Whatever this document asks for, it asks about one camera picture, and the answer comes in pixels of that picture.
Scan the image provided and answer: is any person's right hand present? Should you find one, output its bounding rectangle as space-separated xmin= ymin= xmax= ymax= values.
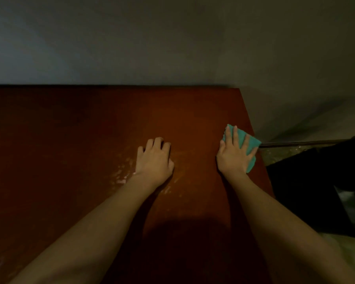
xmin=216 ymin=124 xmax=260 ymax=180

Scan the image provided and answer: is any person's left hand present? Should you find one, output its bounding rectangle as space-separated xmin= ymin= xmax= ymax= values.
xmin=133 ymin=137 xmax=175 ymax=190

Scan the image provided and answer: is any teal cleaning cloth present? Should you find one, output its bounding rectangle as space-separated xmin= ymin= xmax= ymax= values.
xmin=223 ymin=123 xmax=262 ymax=174

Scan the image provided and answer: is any person's right forearm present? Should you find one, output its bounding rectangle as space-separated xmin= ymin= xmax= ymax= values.
xmin=222 ymin=171 xmax=355 ymax=284

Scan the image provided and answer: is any person's left forearm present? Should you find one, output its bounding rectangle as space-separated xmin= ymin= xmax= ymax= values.
xmin=9 ymin=177 xmax=157 ymax=284

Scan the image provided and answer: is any reddish wooden desk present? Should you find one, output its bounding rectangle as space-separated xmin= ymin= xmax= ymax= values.
xmin=0 ymin=86 xmax=276 ymax=284

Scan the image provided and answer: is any black low cabinet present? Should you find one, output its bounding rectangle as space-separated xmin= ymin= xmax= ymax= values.
xmin=266 ymin=136 xmax=355 ymax=239

